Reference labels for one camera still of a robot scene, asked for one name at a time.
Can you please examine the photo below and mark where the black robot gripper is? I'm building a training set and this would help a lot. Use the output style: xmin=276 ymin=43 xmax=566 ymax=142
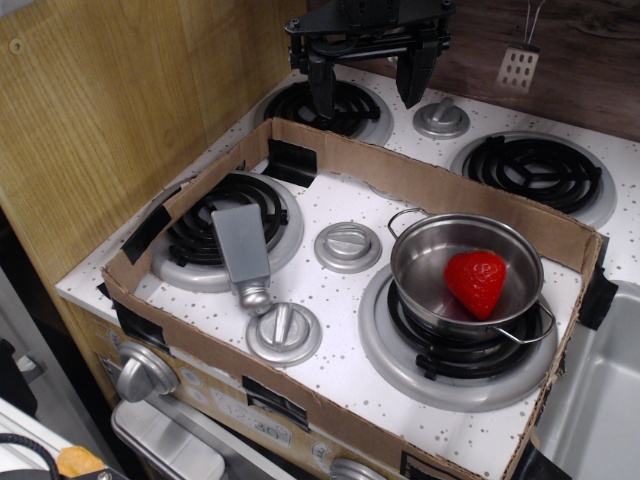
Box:
xmin=285 ymin=1 xmax=456 ymax=119

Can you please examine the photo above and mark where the back left black burner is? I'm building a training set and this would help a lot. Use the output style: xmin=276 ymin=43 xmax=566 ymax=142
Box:
xmin=253 ymin=80 xmax=394 ymax=146

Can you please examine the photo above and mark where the black burner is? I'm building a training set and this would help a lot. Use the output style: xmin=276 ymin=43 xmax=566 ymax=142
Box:
xmin=253 ymin=80 xmax=394 ymax=146
xmin=450 ymin=131 xmax=617 ymax=228
xmin=151 ymin=172 xmax=304 ymax=293
xmin=358 ymin=266 xmax=558 ymax=413

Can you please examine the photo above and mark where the silver knob back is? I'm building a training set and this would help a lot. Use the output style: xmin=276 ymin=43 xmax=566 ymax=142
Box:
xmin=413 ymin=97 xmax=470 ymax=139

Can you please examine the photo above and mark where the silver knob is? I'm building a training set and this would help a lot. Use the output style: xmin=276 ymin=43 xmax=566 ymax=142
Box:
xmin=314 ymin=222 xmax=382 ymax=274
xmin=413 ymin=97 xmax=470 ymax=139
xmin=246 ymin=302 xmax=322 ymax=367

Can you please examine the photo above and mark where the cardboard tray border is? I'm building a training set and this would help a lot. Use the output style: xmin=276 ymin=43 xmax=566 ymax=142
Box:
xmin=103 ymin=119 xmax=607 ymax=479

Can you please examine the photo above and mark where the hanging metal spatula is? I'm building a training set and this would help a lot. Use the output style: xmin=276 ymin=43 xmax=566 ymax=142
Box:
xmin=493 ymin=1 xmax=545 ymax=98

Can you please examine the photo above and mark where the silver knob centre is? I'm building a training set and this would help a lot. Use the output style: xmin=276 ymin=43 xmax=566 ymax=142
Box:
xmin=314 ymin=222 xmax=382 ymax=274

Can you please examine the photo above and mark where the back right black burner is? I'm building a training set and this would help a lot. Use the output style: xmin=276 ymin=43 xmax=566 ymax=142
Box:
xmin=450 ymin=131 xmax=617 ymax=228

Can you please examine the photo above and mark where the red toy strawberry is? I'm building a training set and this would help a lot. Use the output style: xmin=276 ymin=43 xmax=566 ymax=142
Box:
xmin=444 ymin=250 xmax=506 ymax=321

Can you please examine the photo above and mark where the front left black burner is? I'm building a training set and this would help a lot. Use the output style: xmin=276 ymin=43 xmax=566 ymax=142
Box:
xmin=151 ymin=172 xmax=304 ymax=293

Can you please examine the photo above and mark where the silver knob front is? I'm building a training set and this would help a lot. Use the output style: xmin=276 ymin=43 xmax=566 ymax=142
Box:
xmin=246 ymin=302 xmax=322 ymax=367

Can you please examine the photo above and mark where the front right black burner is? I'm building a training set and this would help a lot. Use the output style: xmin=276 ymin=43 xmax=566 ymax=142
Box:
xmin=358 ymin=266 xmax=558 ymax=413

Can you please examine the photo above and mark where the oven clock display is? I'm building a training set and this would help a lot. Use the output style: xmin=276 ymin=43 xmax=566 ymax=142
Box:
xmin=209 ymin=388 xmax=292 ymax=448

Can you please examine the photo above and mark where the silver oven dial left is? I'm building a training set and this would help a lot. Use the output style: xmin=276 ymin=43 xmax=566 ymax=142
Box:
xmin=116 ymin=341 xmax=179 ymax=403

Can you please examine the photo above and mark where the silver oven dial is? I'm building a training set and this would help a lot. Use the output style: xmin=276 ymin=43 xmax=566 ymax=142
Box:
xmin=116 ymin=341 xmax=179 ymax=403
xmin=329 ymin=458 xmax=385 ymax=480

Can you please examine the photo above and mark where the silver oven dial bottom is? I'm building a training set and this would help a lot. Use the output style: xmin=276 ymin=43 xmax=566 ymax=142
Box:
xmin=329 ymin=458 xmax=385 ymax=480

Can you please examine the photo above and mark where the grey sink basin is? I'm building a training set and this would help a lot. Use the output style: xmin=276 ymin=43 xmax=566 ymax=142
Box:
xmin=535 ymin=282 xmax=639 ymax=479

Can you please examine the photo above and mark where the orange object bottom left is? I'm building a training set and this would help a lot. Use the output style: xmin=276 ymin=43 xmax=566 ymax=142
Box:
xmin=56 ymin=446 xmax=105 ymax=478

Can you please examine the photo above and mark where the steel pot with handles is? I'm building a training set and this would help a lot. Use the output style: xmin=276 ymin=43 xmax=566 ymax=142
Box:
xmin=390 ymin=213 xmax=554 ymax=345

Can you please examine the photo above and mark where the silver oven door handle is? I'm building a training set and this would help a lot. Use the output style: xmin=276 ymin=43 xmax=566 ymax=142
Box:
xmin=111 ymin=401 xmax=228 ymax=480

